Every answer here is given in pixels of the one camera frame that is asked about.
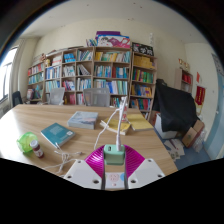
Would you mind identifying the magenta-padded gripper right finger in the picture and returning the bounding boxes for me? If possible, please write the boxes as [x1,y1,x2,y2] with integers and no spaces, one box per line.
[123,144,166,191]

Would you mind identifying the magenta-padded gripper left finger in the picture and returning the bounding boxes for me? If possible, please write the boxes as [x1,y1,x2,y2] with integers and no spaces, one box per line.
[63,144,108,191]

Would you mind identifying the white charger cable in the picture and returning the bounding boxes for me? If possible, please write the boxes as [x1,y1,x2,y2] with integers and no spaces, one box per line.
[94,96,129,151]

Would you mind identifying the white pastel power strip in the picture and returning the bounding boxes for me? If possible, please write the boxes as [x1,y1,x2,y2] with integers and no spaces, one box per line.
[105,163,126,191]

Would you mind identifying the papers on floor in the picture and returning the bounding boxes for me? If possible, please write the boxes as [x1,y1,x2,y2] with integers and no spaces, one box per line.
[163,138,185,161]

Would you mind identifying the white box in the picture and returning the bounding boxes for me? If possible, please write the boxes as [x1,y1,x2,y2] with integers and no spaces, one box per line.
[154,113,178,140]

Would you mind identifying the teal book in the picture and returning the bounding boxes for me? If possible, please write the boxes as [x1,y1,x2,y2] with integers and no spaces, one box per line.
[40,122,76,149]

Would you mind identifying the small red-labelled bottle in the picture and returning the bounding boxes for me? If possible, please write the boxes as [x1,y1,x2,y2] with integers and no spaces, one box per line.
[29,139,45,159]

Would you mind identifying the grey-blue book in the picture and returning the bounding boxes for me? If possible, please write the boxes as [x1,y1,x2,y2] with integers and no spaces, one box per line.
[67,110,99,130]

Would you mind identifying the yellow book with pen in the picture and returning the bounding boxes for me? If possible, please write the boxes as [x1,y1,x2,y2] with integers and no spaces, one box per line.
[99,117,132,136]

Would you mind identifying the brown cardboard box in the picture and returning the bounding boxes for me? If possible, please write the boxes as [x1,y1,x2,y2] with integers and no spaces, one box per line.
[181,119,205,148]

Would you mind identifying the green translucent container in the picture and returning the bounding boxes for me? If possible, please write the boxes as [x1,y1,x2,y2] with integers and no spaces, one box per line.
[16,131,38,154]

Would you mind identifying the black cloth cover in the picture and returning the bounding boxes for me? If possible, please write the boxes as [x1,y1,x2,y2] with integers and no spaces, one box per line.
[152,79,198,134]

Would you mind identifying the grey mesh chair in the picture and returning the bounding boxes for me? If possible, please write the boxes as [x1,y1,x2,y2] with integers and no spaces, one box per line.
[83,87,111,108]
[48,87,66,106]

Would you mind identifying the red hanging banner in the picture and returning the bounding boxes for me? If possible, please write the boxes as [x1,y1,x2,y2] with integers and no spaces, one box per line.
[194,85,207,107]

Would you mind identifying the black chair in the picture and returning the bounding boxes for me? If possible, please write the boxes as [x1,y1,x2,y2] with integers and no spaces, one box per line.
[12,90,24,108]

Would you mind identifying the wooden bookshelf unit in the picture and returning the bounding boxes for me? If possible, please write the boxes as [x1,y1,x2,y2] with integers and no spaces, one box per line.
[26,30,158,116]

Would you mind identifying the small wooden shelf unit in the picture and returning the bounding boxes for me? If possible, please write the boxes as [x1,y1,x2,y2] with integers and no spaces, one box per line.
[174,67,194,94]

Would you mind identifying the window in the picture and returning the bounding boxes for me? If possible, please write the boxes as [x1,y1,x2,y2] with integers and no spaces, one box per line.
[0,46,19,104]

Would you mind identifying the white power strip cable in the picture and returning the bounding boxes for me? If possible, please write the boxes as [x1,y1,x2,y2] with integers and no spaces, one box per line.
[43,149,84,176]

